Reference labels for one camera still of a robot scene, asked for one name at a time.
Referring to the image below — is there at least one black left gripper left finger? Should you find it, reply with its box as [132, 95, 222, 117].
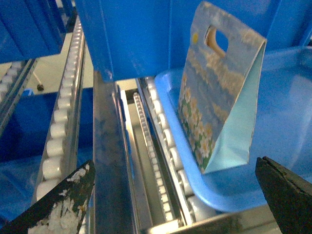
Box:
[0, 160, 96, 234]

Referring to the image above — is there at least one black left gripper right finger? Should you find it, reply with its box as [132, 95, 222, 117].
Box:
[255, 156, 312, 234]

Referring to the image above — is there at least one flower gift bag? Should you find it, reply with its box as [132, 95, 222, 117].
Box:
[178, 1, 267, 174]

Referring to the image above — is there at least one white roller track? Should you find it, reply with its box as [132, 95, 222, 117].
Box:
[31, 19, 85, 204]

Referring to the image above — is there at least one light blue plastic tray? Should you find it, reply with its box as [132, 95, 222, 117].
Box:
[155, 46, 312, 212]

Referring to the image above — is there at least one blue bin upper left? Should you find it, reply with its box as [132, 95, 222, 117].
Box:
[0, 0, 74, 63]

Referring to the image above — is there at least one large blue bin behind tray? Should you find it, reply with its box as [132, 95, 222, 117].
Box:
[76, 0, 312, 82]

